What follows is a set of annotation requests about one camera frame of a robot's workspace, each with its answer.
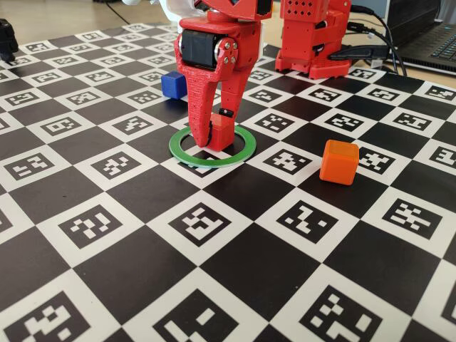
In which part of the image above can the black cable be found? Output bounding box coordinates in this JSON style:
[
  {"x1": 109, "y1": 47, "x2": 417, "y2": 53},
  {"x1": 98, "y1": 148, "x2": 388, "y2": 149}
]
[
  {"x1": 347, "y1": 21, "x2": 398, "y2": 74},
  {"x1": 348, "y1": 5, "x2": 408, "y2": 78}
]

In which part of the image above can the dark laptop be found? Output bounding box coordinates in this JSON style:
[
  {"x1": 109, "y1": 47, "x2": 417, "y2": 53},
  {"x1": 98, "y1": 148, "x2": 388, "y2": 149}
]
[{"x1": 386, "y1": 0, "x2": 456, "y2": 76}]

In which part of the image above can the orange cube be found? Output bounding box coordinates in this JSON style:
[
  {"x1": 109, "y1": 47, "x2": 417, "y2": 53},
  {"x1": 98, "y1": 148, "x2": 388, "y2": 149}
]
[{"x1": 318, "y1": 140, "x2": 360, "y2": 187}]

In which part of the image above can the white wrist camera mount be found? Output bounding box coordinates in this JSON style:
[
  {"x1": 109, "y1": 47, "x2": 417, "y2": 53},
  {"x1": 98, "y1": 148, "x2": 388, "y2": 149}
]
[{"x1": 156, "y1": 0, "x2": 201, "y2": 21}]

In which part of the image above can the red cube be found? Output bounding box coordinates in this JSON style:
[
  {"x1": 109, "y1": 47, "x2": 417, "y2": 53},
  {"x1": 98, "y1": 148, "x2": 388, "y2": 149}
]
[{"x1": 208, "y1": 113, "x2": 236, "y2": 152}]

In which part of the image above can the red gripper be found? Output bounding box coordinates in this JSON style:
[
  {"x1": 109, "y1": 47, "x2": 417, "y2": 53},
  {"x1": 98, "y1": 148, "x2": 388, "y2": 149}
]
[{"x1": 174, "y1": 0, "x2": 274, "y2": 148}]

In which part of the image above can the thick black cable plug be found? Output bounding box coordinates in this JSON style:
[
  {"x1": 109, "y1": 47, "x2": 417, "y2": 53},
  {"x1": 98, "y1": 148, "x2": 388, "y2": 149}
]
[{"x1": 329, "y1": 44, "x2": 391, "y2": 62}]

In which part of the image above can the blue cube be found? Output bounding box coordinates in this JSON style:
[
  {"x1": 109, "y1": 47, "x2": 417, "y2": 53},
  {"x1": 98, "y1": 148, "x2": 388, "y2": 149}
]
[{"x1": 160, "y1": 71, "x2": 187, "y2": 100}]

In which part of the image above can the black white marker checkerboard mat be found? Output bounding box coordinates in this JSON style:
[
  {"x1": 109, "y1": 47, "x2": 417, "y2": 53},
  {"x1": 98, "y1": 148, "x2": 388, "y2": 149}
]
[{"x1": 0, "y1": 21, "x2": 456, "y2": 342}]

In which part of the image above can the green flat ring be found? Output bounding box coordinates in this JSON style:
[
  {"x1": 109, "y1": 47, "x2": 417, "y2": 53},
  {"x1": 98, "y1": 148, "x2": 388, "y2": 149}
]
[{"x1": 168, "y1": 126, "x2": 257, "y2": 169}]

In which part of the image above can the black plastic device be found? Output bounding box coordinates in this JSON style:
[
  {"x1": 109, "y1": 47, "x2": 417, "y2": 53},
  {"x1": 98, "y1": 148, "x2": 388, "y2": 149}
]
[{"x1": 0, "y1": 19, "x2": 19, "y2": 64}]

